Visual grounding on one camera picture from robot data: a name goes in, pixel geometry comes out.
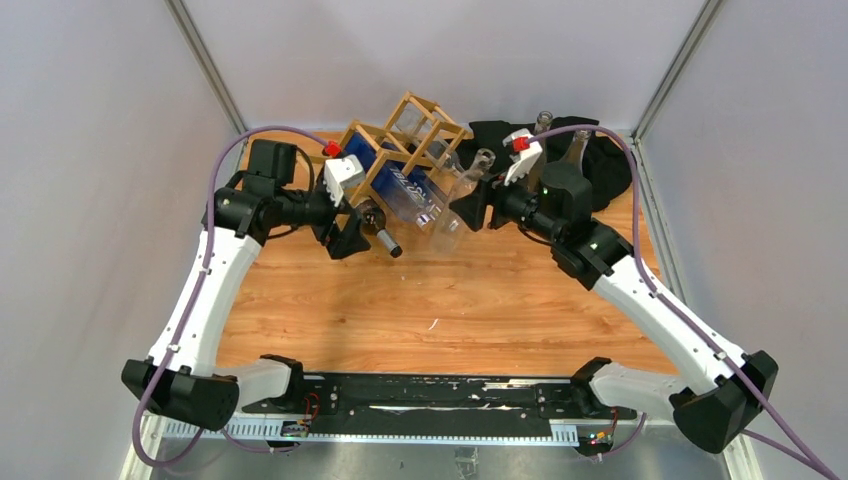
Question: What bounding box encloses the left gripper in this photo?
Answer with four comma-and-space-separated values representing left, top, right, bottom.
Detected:
276, 174, 371, 257

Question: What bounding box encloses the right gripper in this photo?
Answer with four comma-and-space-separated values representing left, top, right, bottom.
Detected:
449, 160, 562, 244

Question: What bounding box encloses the small clear bottle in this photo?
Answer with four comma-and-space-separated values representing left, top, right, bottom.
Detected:
430, 148, 496, 255

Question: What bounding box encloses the wooden wine rack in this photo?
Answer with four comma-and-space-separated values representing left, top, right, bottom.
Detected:
322, 91, 472, 222

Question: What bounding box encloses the clear bottle pale label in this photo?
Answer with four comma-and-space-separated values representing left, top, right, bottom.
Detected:
561, 130, 593, 172

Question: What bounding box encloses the clear bottle black gold label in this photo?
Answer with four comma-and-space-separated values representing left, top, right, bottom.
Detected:
531, 110, 554, 174

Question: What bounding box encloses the blue square bottle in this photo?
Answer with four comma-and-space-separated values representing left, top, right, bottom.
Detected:
341, 125, 446, 232

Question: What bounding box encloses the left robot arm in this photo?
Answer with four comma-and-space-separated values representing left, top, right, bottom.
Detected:
121, 140, 369, 431

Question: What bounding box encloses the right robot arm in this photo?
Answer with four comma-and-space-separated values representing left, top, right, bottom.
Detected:
448, 162, 778, 453

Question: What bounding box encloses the dark brown wine bottle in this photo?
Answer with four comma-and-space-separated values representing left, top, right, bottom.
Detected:
356, 198, 403, 258

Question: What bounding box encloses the black cloth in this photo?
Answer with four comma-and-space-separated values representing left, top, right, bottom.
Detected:
456, 120, 632, 212

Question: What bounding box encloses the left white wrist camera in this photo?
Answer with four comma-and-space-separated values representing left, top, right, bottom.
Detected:
323, 155, 366, 207

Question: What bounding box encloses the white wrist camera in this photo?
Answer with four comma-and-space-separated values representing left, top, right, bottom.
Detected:
323, 155, 366, 207
502, 128, 544, 186

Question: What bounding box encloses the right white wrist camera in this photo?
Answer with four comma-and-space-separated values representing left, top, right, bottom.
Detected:
502, 128, 544, 186

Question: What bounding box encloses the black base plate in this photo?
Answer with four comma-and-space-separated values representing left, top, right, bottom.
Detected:
243, 372, 638, 440

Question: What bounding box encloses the aluminium rail frame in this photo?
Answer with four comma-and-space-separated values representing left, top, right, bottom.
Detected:
119, 370, 763, 480

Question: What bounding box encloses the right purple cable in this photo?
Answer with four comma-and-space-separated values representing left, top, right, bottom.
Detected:
511, 124, 843, 480

